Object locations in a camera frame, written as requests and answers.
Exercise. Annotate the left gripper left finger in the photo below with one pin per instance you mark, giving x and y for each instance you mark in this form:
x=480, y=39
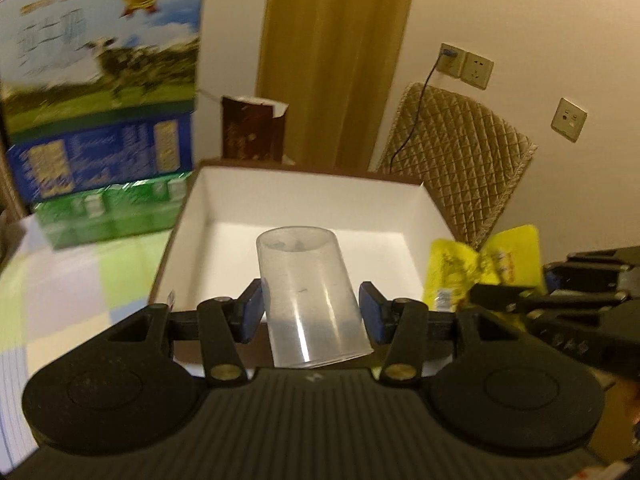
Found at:
x=225, y=322

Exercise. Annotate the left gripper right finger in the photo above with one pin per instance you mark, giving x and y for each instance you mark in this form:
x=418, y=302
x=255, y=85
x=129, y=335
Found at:
x=402, y=324

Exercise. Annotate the frosted clear plastic cup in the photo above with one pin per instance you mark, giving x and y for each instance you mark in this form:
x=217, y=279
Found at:
x=312, y=313

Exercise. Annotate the yellow snack packet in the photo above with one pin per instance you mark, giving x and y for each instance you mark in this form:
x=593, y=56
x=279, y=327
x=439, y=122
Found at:
x=510, y=258

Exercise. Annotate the brown cardboard storage box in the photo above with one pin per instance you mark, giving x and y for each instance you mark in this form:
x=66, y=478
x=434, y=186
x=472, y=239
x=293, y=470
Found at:
x=385, y=229

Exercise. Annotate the green drink pack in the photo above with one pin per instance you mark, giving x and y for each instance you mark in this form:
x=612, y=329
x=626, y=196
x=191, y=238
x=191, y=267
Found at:
x=116, y=211

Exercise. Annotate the quilted tan chair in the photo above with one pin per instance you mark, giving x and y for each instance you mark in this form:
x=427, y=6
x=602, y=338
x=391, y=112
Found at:
x=469, y=158

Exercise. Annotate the dark red paper bag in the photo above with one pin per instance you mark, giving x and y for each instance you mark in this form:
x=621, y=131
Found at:
x=253, y=128

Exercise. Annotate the blue milk carton box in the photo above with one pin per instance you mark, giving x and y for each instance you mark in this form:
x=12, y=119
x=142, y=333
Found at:
x=89, y=159

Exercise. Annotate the cow picture milk carton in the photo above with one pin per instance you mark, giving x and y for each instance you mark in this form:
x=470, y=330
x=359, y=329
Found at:
x=68, y=65

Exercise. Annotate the wall socket with plug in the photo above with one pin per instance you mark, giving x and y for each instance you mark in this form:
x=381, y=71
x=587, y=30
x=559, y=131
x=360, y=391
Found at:
x=451, y=60

